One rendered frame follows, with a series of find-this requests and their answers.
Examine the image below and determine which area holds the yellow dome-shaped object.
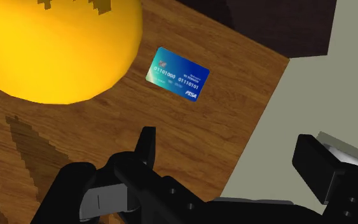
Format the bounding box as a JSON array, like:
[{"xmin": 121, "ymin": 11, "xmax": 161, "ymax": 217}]
[{"xmin": 0, "ymin": 0, "xmax": 144, "ymax": 105}]

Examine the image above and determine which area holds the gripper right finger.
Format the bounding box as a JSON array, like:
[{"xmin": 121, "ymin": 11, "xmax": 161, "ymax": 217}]
[{"xmin": 291, "ymin": 134, "xmax": 358, "ymax": 224}]

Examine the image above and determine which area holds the blue bank card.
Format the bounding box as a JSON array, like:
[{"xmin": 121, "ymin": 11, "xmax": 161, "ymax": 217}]
[{"xmin": 145, "ymin": 46, "xmax": 210, "ymax": 102}]

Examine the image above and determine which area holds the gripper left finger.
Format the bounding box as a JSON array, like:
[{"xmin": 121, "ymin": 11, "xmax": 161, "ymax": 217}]
[{"xmin": 29, "ymin": 126, "xmax": 211, "ymax": 224}]

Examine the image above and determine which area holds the wooden table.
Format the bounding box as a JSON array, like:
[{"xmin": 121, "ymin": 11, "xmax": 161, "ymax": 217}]
[{"xmin": 0, "ymin": 0, "xmax": 291, "ymax": 224}]

